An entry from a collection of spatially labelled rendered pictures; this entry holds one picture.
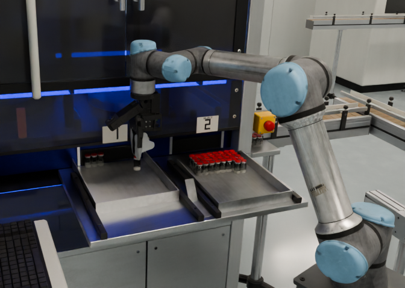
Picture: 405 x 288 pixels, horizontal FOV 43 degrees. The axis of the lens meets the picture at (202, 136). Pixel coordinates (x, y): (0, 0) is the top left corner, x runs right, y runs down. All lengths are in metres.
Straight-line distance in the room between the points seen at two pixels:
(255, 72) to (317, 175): 0.35
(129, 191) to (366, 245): 0.75
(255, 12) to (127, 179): 0.72
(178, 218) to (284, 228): 1.81
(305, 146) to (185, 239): 0.94
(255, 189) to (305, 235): 1.55
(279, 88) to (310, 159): 0.18
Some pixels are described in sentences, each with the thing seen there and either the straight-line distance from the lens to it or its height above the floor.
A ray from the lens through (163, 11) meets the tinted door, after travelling 1.71.
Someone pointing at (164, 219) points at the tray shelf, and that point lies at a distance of 1.52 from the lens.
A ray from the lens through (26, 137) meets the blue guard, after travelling 1.70.
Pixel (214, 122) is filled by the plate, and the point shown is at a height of 1.03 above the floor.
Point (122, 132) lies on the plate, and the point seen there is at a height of 1.02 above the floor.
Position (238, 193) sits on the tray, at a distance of 1.69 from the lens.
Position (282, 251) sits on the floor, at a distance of 3.06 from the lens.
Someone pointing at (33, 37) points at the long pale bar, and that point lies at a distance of 1.54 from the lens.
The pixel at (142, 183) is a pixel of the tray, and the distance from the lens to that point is 1.72.
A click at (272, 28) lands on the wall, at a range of 7.43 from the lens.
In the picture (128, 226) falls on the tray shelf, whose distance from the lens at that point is 1.49.
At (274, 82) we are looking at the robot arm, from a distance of 1.20.
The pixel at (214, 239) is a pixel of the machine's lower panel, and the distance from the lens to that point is 2.11.
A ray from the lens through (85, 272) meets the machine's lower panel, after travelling 1.98.
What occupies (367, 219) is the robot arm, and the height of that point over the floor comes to 1.02.
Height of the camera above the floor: 1.65
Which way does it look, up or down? 21 degrees down
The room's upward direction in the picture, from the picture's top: 3 degrees clockwise
